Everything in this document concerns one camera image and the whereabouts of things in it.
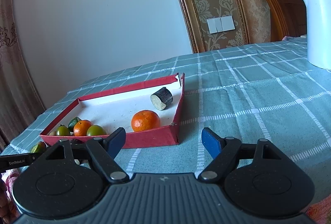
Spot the green tomato with stem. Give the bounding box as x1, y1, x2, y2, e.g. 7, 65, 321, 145
55, 125, 71, 136

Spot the orange mandarin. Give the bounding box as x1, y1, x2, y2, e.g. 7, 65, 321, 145
131, 110, 161, 132
73, 120, 92, 137

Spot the patterned curtain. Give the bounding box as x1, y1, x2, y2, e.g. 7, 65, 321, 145
1, 0, 45, 150

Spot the white electric kettle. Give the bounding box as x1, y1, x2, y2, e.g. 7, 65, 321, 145
303, 0, 331, 70

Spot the white wall switch plate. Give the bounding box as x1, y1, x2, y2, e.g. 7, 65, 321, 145
207, 16, 235, 34

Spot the brown longan front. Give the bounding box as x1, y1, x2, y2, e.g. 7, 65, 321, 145
49, 131, 57, 136

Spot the green cucumber chunk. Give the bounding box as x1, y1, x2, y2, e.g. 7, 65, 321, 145
30, 141, 47, 154
67, 117, 81, 132

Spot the wooden headboard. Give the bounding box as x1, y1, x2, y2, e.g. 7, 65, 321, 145
266, 0, 307, 42

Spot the red shallow cardboard tray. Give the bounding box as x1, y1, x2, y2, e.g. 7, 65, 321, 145
40, 73, 185, 148

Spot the green plaid tablecloth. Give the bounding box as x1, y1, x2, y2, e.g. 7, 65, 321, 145
4, 38, 330, 202

